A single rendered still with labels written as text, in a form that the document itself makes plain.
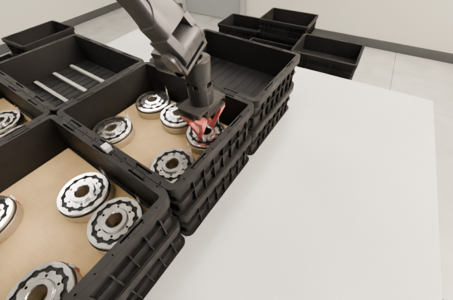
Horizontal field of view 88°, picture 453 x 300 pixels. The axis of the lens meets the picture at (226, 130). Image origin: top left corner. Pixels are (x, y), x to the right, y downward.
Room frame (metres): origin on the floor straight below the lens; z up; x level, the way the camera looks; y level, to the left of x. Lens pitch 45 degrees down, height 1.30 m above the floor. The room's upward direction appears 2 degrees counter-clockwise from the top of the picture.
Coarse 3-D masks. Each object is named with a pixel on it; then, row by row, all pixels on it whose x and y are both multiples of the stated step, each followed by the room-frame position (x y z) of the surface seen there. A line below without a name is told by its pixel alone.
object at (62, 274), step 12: (48, 264) 0.12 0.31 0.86; (60, 264) 0.12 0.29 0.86; (24, 276) 0.11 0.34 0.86; (36, 276) 0.11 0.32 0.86; (48, 276) 0.11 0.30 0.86; (60, 276) 0.10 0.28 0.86; (72, 276) 0.10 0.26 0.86; (12, 288) 0.09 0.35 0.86; (24, 288) 0.09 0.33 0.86; (60, 288) 0.09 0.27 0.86; (72, 288) 0.09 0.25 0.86
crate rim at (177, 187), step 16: (144, 64) 0.66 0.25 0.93; (112, 80) 0.58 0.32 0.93; (64, 112) 0.45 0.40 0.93; (80, 128) 0.38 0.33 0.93; (112, 144) 0.33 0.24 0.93; (224, 144) 0.34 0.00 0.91; (128, 160) 0.29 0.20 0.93; (208, 160) 0.29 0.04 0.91; (192, 176) 0.25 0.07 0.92; (176, 192) 0.22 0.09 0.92
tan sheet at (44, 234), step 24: (48, 168) 0.35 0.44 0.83; (72, 168) 0.35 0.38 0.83; (24, 192) 0.28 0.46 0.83; (48, 192) 0.28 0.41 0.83; (120, 192) 0.28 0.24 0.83; (24, 216) 0.22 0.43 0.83; (48, 216) 0.22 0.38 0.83; (24, 240) 0.18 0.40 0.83; (48, 240) 0.18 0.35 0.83; (72, 240) 0.17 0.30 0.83; (0, 264) 0.13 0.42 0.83; (24, 264) 0.13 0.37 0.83; (0, 288) 0.10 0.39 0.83
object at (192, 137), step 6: (216, 126) 0.45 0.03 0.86; (222, 126) 0.45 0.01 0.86; (192, 132) 0.43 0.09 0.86; (216, 132) 0.42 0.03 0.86; (192, 138) 0.41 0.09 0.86; (198, 138) 0.40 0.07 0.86; (210, 138) 0.40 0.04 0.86; (192, 144) 0.39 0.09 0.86; (198, 144) 0.38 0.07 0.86; (204, 144) 0.38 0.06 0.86
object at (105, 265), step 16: (32, 128) 0.39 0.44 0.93; (64, 128) 0.39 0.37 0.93; (0, 144) 0.34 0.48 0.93; (96, 144) 0.33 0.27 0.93; (112, 160) 0.29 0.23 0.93; (144, 176) 0.25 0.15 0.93; (160, 192) 0.21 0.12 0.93; (160, 208) 0.19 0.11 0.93; (144, 224) 0.16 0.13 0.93; (128, 240) 0.13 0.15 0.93; (112, 256) 0.11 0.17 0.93; (96, 272) 0.09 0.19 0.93; (80, 288) 0.07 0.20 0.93
